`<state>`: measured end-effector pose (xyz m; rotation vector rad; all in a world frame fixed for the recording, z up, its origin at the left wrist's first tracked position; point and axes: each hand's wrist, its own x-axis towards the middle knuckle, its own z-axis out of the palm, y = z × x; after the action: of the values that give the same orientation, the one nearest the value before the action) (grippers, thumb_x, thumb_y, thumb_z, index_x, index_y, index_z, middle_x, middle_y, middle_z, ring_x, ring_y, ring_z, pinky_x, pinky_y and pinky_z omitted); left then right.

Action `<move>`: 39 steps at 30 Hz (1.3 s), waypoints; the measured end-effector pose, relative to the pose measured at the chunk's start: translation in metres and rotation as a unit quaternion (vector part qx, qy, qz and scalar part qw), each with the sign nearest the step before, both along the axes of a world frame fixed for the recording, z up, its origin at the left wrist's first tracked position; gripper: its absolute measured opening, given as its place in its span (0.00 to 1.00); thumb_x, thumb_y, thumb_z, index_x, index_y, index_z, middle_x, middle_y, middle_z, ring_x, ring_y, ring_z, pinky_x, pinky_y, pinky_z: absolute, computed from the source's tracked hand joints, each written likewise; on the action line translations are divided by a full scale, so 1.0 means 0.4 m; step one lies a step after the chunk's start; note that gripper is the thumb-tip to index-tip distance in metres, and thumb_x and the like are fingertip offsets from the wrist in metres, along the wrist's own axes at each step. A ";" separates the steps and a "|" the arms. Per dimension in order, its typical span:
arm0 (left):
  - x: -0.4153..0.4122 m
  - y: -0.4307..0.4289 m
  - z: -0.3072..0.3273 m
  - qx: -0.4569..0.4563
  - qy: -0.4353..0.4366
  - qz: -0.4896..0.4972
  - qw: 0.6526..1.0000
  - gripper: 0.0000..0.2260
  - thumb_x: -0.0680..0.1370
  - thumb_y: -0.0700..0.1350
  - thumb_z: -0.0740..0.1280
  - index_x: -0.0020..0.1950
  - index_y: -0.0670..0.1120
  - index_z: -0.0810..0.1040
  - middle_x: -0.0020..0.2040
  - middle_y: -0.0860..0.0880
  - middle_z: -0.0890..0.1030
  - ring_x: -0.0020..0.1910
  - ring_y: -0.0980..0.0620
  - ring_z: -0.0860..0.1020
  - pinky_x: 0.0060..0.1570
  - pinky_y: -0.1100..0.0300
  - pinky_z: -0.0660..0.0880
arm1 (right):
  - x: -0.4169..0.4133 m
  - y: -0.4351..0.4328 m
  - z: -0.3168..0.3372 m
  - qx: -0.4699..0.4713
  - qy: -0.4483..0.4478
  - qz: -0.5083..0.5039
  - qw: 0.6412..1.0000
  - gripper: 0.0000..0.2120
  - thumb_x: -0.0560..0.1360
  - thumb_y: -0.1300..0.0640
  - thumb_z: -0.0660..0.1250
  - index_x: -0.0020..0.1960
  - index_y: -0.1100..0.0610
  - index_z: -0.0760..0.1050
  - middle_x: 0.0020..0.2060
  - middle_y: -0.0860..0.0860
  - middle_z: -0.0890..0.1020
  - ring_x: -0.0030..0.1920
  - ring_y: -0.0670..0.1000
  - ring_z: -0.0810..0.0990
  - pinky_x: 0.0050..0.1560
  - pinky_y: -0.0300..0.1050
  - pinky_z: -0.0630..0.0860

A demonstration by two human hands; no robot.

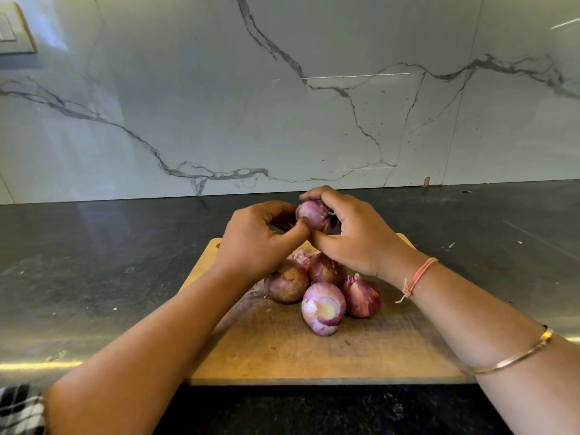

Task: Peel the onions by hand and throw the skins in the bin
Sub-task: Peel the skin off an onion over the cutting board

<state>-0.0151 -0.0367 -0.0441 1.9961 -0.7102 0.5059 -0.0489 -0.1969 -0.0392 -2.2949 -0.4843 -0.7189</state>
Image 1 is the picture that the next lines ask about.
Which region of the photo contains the white wall switch plate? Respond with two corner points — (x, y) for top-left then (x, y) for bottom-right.
(0, 2), (37, 56)

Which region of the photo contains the black white plaid sleeve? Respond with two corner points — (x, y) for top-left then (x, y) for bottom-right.
(0, 385), (47, 435)

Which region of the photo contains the pile of onion peels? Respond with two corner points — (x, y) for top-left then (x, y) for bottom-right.
(288, 249), (317, 270)

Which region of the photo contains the small red onion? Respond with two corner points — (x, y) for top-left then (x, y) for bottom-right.
(295, 199), (335, 234)

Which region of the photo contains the orange thread bracelet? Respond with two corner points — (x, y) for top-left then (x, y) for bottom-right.
(396, 257), (439, 305)

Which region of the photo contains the person's right hand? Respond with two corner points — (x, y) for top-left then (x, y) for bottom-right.
(299, 185), (427, 286)

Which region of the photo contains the red onion with pale patch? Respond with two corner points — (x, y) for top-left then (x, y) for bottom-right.
(301, 282), (348, 337)

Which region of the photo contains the person's right forearm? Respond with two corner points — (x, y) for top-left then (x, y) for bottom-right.
(399, 260), (580, 435)

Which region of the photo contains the person's left hand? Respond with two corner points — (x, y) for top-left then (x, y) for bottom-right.
(216, 200), (312, 288)

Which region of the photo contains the wooden cutting board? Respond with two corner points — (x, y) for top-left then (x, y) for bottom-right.
(179, 233), (477, 386)

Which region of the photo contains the gold bangle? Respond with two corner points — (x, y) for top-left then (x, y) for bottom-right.
(466, 325), (555, 376)

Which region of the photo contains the person's left forearm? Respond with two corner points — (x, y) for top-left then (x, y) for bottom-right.
(43, 271), (255, 435)

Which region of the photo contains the brownish red onion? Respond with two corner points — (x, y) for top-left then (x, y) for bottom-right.
(265, 259), (311, 305)

